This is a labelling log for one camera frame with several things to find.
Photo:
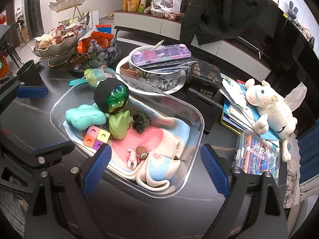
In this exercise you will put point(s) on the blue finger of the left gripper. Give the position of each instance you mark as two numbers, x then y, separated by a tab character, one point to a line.
53	153
32	92

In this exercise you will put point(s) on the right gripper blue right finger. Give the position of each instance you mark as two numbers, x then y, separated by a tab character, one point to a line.
217	168

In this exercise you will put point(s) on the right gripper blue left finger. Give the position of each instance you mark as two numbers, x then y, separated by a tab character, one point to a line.
93	169

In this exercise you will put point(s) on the colourful linking cubes block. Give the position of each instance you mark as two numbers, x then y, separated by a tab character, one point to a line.
95	137

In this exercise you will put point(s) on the pink pig figurine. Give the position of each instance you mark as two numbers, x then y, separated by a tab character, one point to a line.
133	159

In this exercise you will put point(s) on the teal star plush pillow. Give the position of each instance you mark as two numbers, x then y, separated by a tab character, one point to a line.
85	116

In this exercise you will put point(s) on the small brown toy football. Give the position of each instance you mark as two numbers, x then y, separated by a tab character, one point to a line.
141	152

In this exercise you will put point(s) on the dark green brick vehicle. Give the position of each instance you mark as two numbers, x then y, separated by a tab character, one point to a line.
140	122

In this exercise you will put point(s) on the iridescent ball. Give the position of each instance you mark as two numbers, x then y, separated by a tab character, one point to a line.
111	95

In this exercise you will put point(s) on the black mug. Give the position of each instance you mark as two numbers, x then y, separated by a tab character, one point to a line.
29	75

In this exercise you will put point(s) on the clear marker pen case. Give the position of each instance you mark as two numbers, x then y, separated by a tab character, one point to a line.
254	155

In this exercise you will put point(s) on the pastel knitted blanket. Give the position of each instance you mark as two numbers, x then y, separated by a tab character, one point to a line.
165	139

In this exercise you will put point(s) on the shell-shaped snack bowl stand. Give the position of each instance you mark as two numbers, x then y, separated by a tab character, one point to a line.
60	41

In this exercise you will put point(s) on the clear plastic storage bin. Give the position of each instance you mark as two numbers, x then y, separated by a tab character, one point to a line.
162	102

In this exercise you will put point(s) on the stack of books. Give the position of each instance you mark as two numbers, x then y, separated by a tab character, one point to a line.
238	109

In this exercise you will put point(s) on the white lamb plush toy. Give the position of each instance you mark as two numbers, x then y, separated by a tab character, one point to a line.
274	113

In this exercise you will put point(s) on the floral tin with snacks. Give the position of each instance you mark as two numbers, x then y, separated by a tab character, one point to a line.
97	48

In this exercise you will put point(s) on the white shell dish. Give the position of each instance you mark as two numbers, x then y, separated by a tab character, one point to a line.
60	5

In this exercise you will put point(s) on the black patterned box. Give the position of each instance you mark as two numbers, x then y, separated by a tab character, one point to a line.
204	78

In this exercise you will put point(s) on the floral round tin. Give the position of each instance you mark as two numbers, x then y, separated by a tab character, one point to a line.
139	73

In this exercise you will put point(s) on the purple handheld water game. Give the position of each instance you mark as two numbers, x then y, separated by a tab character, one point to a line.
146	55

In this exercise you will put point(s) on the yellow snack bags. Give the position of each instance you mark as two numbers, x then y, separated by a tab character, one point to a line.
134	5

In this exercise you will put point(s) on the black jacket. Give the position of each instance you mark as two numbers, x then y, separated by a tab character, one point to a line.
213	20

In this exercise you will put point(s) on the white plastic bag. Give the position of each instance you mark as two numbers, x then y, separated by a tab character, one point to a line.
170	6

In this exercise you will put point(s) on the teal handled scoop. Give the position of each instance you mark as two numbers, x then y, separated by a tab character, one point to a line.
94	76

